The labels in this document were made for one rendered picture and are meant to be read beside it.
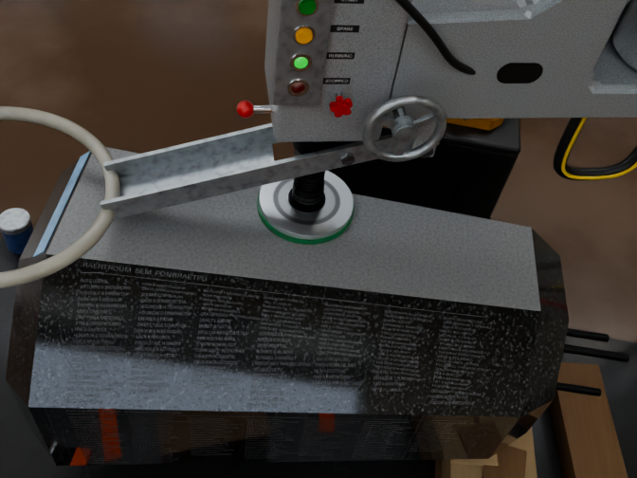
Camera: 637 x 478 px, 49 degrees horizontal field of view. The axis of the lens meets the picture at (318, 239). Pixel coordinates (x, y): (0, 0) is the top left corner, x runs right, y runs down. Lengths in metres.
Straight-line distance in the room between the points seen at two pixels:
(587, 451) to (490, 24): 1.43
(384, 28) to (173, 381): 0.83
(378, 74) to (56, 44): 2.39
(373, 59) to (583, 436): 1.46
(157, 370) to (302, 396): 0.31
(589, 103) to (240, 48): 2.20
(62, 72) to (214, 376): 2.03
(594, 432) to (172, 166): 1.48
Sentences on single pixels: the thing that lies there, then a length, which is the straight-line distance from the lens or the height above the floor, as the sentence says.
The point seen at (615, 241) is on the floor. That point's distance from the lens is 2.96.
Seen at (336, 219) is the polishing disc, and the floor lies 0.83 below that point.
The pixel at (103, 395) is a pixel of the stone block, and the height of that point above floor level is 0.60.
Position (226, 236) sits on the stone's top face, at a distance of 1.52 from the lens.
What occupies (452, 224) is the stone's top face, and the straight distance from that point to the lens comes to 1.63.
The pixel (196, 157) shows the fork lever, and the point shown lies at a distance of 1.52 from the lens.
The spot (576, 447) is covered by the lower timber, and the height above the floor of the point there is 0.09.
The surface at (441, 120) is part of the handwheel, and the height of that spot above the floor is 1.21.
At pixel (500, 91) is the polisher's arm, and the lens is 1.32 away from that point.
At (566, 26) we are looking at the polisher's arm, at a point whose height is 1.36.
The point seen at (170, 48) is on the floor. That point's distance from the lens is 3.36.
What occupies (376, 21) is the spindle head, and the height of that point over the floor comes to 1.37.
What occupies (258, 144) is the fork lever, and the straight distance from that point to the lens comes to 1.50.
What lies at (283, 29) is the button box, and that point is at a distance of 1.11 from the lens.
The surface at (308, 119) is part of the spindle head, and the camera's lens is 1.25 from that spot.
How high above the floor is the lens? 1.98
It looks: 51 degrees down
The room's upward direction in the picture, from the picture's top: 10 degrees clockwise
